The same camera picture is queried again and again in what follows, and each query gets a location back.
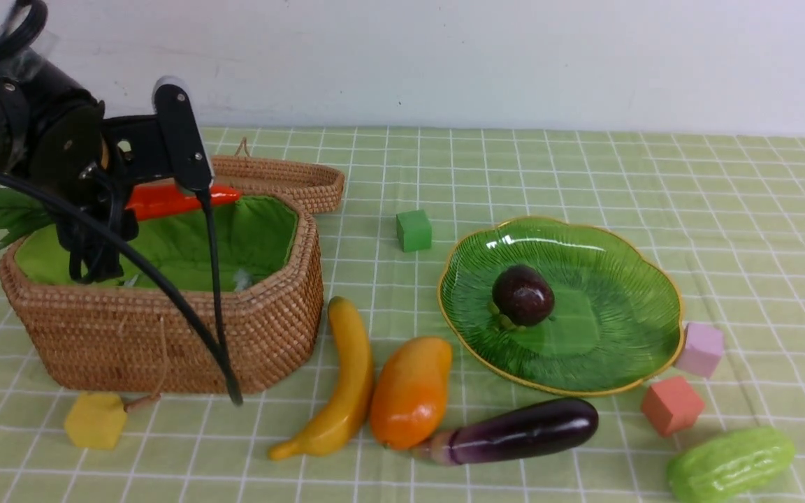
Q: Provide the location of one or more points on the yellow toy banana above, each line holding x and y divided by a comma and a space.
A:
342, 417

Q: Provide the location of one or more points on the pink foam cube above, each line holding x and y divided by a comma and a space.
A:
703, 350

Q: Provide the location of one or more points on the green glass leaf plate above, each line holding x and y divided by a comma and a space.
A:
617, 320

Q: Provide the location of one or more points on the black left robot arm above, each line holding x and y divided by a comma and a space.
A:
29, 82

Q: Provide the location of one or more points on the red foam cube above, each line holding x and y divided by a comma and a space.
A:
671, 405

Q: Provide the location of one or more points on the green checkered tablecloth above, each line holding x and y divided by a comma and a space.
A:
723, 215

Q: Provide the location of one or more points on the woven wicker basket lid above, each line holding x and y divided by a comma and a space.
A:
315, 187

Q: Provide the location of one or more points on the green toy bitter gourd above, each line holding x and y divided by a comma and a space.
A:
730, 464

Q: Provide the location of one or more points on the orange toy mango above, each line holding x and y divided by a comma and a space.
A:
411, 395

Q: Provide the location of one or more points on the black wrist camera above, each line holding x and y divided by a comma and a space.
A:
184, 144

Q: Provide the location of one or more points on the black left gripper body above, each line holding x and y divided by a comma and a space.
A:
93, 163

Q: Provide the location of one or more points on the purple toy eggplant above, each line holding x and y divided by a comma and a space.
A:
541, 429

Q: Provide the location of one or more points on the toy carrot with green leaves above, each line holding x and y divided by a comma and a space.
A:
21, 215

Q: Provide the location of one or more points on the green foam cube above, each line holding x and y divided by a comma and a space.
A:
414, 231

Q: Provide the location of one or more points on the yellow foam cube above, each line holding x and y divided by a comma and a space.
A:
96, 421

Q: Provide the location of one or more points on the dark purple toy mangosteen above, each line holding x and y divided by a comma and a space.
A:
521, 298

